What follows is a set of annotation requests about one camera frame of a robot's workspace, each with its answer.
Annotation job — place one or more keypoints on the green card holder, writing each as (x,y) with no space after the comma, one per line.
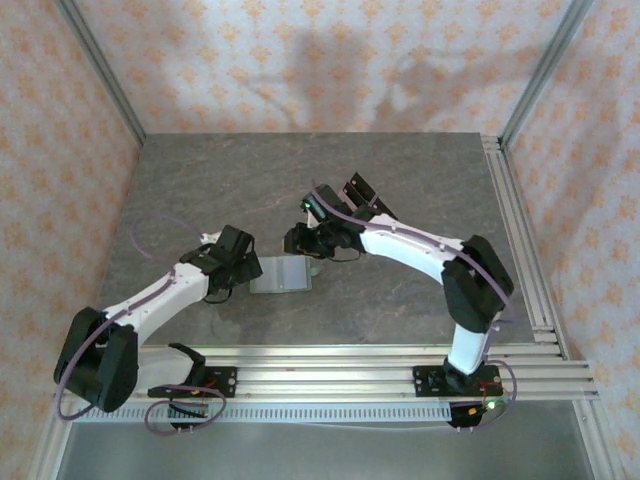
(287,275)

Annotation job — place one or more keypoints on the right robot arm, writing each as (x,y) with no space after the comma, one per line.
(410,245)

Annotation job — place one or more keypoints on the black credit card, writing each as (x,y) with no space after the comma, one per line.
(362,182)
(350,195)
(384,206)

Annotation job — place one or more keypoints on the black controller board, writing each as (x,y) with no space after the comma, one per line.
(190,411)

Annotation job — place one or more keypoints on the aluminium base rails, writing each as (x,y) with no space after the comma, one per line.
(325,380)

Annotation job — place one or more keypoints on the grey metal lower panel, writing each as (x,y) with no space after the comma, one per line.
(325,455)

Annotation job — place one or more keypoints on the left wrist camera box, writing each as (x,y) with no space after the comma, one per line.
(207,238)

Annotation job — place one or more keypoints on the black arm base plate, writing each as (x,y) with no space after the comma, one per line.
(425,382)
(227,382)

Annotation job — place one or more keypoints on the aluminium side rail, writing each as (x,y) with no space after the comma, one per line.
(511,200)

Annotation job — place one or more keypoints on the aluminium frame post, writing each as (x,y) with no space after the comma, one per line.
(104,75)
(544,75)

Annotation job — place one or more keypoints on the aluminium frame leg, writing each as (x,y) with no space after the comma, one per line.
(600,450)
(50,450)

